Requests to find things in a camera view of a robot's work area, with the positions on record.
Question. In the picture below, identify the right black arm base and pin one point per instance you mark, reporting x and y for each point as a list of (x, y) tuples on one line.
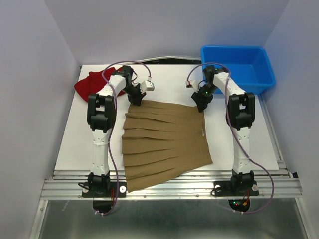
[(238, 185)]

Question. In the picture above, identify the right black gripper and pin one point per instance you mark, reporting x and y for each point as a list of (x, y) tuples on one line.
[(201, 101)]

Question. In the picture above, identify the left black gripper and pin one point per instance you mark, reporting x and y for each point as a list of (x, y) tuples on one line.
[(136, 99)]

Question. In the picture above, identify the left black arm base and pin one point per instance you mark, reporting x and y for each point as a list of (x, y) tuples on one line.
[(104, 190)]

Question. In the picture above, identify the red skirt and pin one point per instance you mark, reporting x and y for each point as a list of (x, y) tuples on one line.
[(95, 83)]

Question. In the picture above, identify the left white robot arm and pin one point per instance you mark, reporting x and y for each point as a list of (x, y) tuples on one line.
[(102, 113)]

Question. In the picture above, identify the aluminium mounting rail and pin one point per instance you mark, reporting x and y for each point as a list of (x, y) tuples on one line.
[(196, 184)]

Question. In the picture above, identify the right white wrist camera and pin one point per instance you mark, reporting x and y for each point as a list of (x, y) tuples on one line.
[(193, 84)]

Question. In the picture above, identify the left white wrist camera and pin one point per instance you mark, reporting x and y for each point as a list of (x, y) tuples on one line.
[(146, 85)]

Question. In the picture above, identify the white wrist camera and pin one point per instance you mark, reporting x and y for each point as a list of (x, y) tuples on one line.
[(193, 84), (146, 85)]

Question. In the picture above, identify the tan skirt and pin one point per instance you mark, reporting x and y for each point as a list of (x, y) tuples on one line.
[(162, 141)]

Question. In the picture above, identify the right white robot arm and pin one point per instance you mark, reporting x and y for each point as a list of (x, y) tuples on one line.
[(240, 115)]

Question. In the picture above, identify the blue plastic bin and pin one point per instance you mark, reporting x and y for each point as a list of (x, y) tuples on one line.
[(249, 65)]

